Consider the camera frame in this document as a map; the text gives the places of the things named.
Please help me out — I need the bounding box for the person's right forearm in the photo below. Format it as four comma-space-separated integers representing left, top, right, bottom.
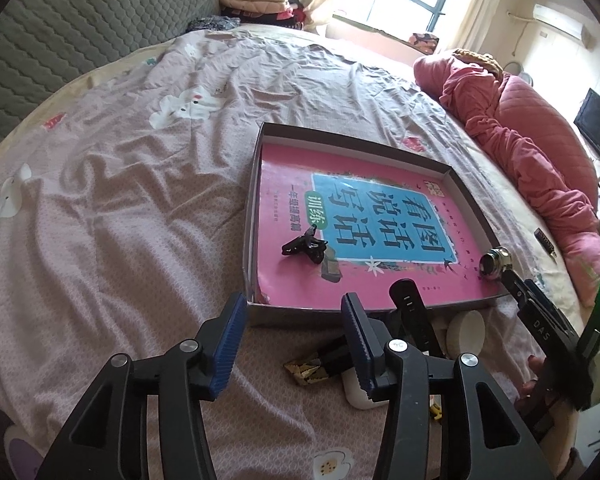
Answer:
560, 447, 583, 480

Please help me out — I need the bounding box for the pink printed bed sheet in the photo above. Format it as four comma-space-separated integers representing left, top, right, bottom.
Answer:
0, 25, 581, 480

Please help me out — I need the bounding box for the yellow black wristwatch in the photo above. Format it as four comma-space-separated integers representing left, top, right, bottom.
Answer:
389, 279, 448, 421

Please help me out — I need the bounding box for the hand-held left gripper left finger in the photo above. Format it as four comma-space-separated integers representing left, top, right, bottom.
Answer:
35, 291, 249, 480

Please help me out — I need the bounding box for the white earbuds case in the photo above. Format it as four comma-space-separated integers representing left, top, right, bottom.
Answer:
346, 370, 381, 409

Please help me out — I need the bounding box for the person's right hand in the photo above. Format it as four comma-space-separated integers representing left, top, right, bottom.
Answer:
517, 355, 549, 402

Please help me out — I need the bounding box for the electric fan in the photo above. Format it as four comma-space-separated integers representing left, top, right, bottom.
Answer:
505, 62, 533, 86

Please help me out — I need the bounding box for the pink book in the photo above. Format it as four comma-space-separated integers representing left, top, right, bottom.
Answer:
252, 142, 496, 308

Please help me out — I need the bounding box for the pink quilt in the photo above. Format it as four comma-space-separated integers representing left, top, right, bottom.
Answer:
412, 50, 600, 306

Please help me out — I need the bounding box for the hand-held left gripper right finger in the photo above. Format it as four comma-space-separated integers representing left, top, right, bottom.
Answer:
341, 292, 543, 480

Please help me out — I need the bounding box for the shallow cardboard box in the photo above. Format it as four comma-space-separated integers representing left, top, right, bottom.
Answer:
241, 121, 508, 328

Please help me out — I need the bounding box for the white round lid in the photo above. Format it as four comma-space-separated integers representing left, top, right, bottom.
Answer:
446, 310, 488, 358

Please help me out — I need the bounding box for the silver bell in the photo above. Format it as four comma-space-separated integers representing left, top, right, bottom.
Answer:
476, 246, 515, 282

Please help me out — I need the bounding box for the floral pouch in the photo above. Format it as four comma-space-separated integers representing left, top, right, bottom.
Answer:
409, 31, 441, 55

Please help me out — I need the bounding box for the black hair clip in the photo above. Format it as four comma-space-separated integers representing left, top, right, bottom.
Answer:
280, 226, 329, 266

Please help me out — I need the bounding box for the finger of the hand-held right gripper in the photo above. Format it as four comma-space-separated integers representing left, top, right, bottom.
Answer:
522, 277, 583, 356
500, 269, 531, 318

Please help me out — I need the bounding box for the stack of folded clothes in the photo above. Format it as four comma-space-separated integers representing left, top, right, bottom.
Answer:
219, 0, 311, 31

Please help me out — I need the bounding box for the grey quilted headboard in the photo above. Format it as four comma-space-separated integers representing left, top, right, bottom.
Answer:
0, 0, 226, 166

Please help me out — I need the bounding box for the white air conditioner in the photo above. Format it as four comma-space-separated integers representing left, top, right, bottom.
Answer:
532, 4, 593, 46

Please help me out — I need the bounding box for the yellow knitted cloth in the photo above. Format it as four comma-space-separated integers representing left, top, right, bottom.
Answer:
452, 48, 503, 76

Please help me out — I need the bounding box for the small black rectangular object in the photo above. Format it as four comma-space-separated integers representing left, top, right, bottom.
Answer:
534, 228, 558, 261

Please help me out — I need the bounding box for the dark patterned cloth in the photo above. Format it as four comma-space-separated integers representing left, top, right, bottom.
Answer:
187, 15, 241, 33

